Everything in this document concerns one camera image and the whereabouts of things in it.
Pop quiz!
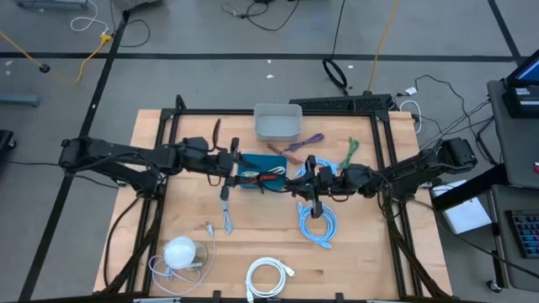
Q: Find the teal plastic bin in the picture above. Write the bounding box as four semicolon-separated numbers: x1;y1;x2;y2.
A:
237;153;288;191

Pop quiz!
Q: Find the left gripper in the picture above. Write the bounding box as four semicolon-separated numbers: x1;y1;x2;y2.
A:
205;136;245;202

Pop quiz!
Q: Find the yellow hanging cord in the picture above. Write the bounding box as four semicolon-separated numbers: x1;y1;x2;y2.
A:
368;0;400;93

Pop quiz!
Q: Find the white braided cable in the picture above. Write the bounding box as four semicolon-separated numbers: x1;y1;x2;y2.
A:
244;257;296;303

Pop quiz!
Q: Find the white floor cable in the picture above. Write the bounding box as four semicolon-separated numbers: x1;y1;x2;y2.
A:
69;0;109;35

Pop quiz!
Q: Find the black table frame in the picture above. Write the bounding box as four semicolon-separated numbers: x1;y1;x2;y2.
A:
93;94;454;303

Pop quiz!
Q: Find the white thin cable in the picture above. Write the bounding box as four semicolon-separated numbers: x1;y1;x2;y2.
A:
240;165;287;178

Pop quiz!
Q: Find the black keyboard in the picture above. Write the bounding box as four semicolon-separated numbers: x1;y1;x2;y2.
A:
507;209;539;258

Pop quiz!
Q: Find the grey equipment cart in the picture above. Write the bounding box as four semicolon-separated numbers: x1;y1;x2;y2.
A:
486;79;539;291

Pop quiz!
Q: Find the large light blue cable coil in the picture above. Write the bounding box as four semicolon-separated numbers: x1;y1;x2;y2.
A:
297;201;338;250

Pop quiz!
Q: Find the white flat box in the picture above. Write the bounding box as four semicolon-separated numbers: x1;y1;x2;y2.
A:
431;179;493;235

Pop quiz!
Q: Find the black hanging cable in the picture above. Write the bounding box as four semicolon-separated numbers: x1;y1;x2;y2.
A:
322;0;350;96

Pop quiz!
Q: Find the white bulb lamp metal base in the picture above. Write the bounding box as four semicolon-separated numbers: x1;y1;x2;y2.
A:
163;235;209;270

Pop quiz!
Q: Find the black perforated mount plate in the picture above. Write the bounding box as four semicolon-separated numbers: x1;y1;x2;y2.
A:
289;93;395;114

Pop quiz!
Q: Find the black device box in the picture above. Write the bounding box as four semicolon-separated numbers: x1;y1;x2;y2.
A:
503;86;539;119

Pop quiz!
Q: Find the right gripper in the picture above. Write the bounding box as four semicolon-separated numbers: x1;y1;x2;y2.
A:
286;154;344;219

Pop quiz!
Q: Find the light blue looped cable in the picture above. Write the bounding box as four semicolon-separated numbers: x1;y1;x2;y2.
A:
294;157;340;178

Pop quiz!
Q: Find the grey plastic bin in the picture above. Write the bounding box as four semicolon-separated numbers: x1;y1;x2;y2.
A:
253;103;303;142

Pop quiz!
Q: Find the purple USB cable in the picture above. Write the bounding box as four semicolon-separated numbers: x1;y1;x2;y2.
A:
284;132;325;152

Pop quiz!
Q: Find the small light blue cable bundle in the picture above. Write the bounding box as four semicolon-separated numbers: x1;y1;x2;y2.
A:
221;199;233;235

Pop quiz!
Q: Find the brown cable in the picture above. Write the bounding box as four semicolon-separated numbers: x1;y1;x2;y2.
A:
212;118;223;152

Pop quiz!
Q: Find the red cable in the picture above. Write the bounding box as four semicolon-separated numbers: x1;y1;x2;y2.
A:
243;173;281;186

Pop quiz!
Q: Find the green cable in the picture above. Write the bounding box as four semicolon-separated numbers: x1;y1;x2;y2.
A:
339;136;360;170

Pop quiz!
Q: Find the laptop screen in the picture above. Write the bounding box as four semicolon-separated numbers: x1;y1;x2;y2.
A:
504;61;539;88

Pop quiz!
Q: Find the yellow floor extension cord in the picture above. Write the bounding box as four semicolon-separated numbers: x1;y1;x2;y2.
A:
0;31;114;84

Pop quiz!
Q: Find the black cable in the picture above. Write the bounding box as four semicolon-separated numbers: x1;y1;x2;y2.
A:
322;0;350;96
242;176;298;195

